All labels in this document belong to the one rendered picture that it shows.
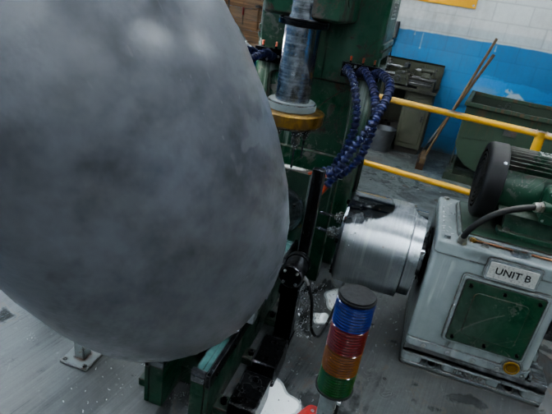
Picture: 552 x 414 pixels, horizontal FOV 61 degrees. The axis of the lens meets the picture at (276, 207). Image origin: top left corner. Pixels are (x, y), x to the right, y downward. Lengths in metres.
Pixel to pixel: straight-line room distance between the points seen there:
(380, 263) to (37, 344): 0.82
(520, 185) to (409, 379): 0.53
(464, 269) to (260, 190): 1.02
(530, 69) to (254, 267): 6.10
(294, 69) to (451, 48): 5.14
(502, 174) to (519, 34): 5.12
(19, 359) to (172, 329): 1.07
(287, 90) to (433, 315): 0.65
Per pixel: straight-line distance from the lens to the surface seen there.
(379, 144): 5.81
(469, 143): 5.27
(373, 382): 1.22
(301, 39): 1.19
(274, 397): 1.12
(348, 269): 1.20
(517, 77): 6.24
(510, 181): 1.16
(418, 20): 6.34
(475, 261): 1.14
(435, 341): 1.26
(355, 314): 0.72
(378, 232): 1.17
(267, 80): 1.47
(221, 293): 0.16
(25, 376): 1.19
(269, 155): 0.16
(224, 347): 1.03
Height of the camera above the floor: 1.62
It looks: 25 degrees down
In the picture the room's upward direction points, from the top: 9 degrees clockwise
